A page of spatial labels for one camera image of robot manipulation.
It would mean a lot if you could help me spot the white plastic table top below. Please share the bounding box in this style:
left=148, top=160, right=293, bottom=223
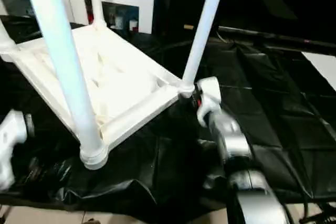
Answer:
left=0, top=22, right=190, bottom=171

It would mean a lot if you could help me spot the black plastic mat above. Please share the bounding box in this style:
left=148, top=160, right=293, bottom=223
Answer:
left=0, top=14, right=336, bottom=214

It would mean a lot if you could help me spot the long black bar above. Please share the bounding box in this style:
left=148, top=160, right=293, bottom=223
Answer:
left=217, top=26, right=336, bottom=53

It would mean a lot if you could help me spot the white jar blue print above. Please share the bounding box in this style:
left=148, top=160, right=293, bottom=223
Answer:
left=114, top=11, right=125, bottom=28

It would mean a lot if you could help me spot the white flat board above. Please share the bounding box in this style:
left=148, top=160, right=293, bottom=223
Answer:
left=301, top=51, right=336, bottom=84

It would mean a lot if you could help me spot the red packet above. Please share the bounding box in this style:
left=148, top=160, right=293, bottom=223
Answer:
left=85, top=0, right=95, bottom=24

